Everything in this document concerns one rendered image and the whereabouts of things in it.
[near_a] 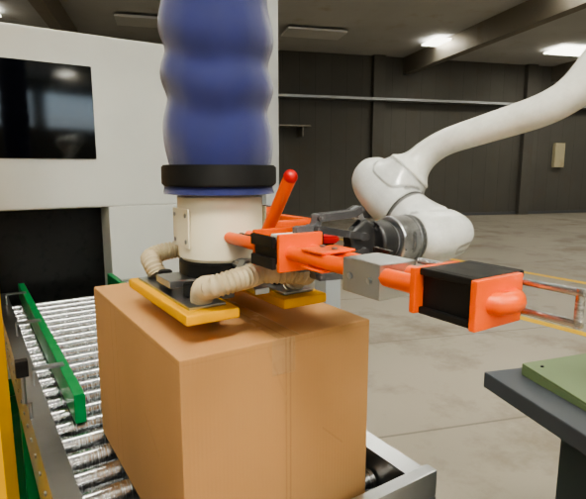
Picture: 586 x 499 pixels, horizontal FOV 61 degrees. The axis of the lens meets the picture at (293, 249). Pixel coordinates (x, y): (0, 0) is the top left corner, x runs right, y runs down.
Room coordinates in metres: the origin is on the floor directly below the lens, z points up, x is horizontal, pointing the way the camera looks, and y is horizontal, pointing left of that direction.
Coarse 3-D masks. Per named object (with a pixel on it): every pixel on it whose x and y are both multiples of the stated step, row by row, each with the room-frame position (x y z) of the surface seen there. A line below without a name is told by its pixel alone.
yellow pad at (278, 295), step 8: (272, 288) 0.96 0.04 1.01; (280, 288) 0.96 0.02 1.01; (304, 288) 0.96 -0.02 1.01; (312, 288) 0.96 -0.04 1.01; (256, 296) 0.98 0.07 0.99; (264, 296) 0.95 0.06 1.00; (272, 296) 0.93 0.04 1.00; (280, 296) 0.91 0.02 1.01; (288, 296) 0.91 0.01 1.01; (296, 296) 0.91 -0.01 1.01; (304, 296) 0.92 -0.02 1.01; (312, 296) 0.93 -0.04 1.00; (320, 296) 0.94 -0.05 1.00; (280, 304) 0.90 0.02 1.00; (288, 304) 0.90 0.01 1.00; (296, 304) 0.91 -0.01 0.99; (304, 304) 0.92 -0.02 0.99
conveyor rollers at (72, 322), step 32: (64, 320) 2.27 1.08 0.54; (32, 352) 1.87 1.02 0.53; (64, 352) 1.85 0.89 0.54; (96, 352) 1.83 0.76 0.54; (96, 384) 1.57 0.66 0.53; (64, 416) 1.35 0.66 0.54; (96, 416) 1.33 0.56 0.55; (64, 448) 1.18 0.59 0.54; (96, 448) 1.16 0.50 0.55; (96, 480) 1.05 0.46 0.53; (128, 480) 1.03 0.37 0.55
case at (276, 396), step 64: (128, 320) 0.98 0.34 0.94; (256, 320) 0.95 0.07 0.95; (320, 320) 0.95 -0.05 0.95; (128, 384) 1.00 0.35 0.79; (192, 384) 0.75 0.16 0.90; (256, 384) 0.82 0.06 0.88; (320, 384) 0.89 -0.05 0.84; (128, 448) 1.03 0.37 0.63; (192, 448) 0.75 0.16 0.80; (256, 448) 0.82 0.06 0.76; (320, 448) 0.89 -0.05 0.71
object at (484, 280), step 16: (416, 272) 0.51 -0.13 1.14; (432, 272) 0.50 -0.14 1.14; (448, 272) 0.49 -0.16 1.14; (464, 272) 0.49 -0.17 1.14; (480, 272) 0.49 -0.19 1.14; (496, 272) 0.49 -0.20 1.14; (512, 272) 0.49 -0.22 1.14; (416, 288) 0.51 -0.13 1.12; (432, 288) 0.51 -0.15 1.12; (448, 288) 0.49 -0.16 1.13; (464, 288) 0.47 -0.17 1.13; (480, 288) 0.45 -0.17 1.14; (496, 288) 0.46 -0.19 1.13; (512, 288) 0.48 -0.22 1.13; (416, 304) 0.51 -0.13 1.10; (432, 304) 0.51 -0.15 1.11; (448, 304) 0.49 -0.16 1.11; (464, 304) 0.47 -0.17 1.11; (480, 304) 0.45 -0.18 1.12; (448, 320) 0.48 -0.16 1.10; (464, 320) 0.47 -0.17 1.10; (480, 320) 0.45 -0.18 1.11; (496, 320) 0.47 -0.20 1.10; (512, 320) 0.48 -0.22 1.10
